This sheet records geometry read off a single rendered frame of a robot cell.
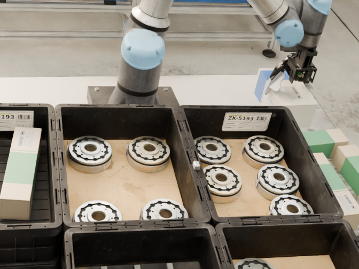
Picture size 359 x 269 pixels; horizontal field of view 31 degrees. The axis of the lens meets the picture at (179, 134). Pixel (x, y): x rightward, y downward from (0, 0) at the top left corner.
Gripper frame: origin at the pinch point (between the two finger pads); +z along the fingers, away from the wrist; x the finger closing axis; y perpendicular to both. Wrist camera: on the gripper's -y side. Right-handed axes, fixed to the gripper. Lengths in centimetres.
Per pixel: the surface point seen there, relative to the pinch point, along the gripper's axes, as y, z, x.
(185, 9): -140, 47, 14
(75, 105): 25, -17, -71
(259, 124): 29.3, -11.8, -23.1
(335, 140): 23.5, 0.2, 6.4
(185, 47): -149, 76, 22
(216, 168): 42, -10, -39
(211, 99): -6.2, 6.2, -21.8
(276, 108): 29.0, -16.8, -19.4
